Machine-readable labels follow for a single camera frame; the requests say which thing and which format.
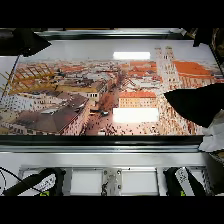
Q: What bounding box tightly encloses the black garment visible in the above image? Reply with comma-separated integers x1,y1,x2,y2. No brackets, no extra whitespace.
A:
163,82,224,129
0,28,52,58

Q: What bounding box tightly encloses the white garment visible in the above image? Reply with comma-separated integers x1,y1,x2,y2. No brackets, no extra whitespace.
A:
198,110,224,154

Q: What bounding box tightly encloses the black cable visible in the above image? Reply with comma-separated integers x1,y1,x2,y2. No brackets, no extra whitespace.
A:
0,166,45,197

